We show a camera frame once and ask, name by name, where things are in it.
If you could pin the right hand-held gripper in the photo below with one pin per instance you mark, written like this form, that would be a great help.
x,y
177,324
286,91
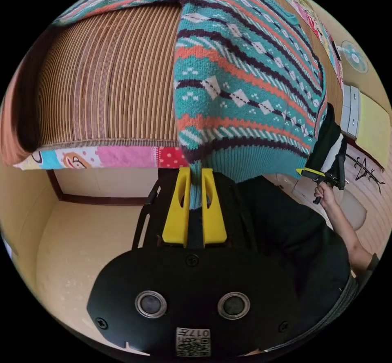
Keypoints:
x,y
327,182

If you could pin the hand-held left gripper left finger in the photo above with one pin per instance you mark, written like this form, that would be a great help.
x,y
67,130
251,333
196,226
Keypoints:
x,y
175,212

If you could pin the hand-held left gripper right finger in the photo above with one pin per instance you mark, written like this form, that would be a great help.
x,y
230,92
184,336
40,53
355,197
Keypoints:
x,y
215,216

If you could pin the green patterned sweater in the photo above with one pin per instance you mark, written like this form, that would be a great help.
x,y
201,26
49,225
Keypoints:
x,y
245,71

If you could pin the person's right forearm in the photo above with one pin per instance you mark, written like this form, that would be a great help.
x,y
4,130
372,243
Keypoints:
x,y
346,234

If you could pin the person's right hand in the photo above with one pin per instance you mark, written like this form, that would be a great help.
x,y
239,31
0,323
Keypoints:
x,y
326,194

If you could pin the person's body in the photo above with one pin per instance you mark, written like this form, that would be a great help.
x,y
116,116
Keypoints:
x,y
275,234

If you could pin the white drawer cupboard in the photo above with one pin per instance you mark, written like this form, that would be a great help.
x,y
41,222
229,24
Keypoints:
x,y
352,108

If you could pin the green fan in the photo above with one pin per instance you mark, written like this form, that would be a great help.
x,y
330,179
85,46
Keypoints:
x,y
354,57

